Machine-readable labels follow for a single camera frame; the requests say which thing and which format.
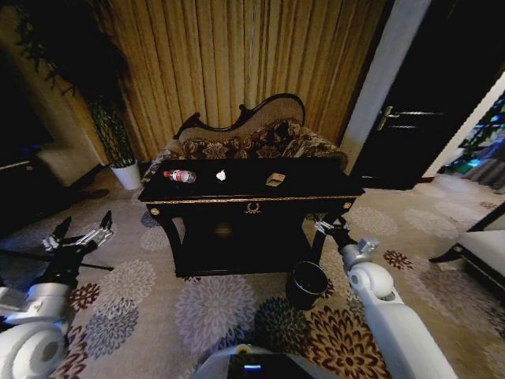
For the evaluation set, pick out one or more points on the crumpled white paper ball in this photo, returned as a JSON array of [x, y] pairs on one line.
[[221, 175]]

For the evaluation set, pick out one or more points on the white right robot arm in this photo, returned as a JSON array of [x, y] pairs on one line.
[[378, 292]]

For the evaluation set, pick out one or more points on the floral upholstered chaise sofa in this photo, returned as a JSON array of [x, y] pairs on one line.
[[252, 138]]

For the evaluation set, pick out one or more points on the small brown cardboard box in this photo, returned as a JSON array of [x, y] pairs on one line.
[[275, 179]]

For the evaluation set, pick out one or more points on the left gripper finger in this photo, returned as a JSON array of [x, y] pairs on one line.
[[98, 233], [59, 233]]

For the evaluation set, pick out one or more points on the black round trash bin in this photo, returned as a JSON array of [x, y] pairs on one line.
[[307, 285]]

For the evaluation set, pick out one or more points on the white plant pot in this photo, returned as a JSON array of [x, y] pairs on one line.
[[127, 175]]

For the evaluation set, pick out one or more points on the clear plastic bottle red label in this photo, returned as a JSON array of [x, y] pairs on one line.
[[180, 175]]

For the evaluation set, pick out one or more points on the beige pleated curtain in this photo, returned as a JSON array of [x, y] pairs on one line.
[[236, 67]]

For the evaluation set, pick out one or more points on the black console table gold trim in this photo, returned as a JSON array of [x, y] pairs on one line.
[[244, 221]]

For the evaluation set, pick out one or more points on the thin black tripod leg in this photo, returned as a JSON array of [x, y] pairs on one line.
[[98, 266]]

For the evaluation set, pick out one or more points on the black bench white cushion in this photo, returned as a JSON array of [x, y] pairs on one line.
[[479, 252]]

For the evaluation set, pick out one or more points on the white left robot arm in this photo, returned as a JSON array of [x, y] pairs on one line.
[[27, 347]]

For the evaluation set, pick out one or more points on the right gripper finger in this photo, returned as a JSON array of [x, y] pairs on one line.
[[344, 223], [322, 227]]

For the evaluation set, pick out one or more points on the dark wooden door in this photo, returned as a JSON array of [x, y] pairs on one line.
[[426, 94]]

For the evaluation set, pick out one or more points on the dark low cabinet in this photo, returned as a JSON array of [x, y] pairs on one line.
[[23, 193]]

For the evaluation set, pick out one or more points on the tall dark leafy plant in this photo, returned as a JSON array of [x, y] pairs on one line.
[[75, 59]]

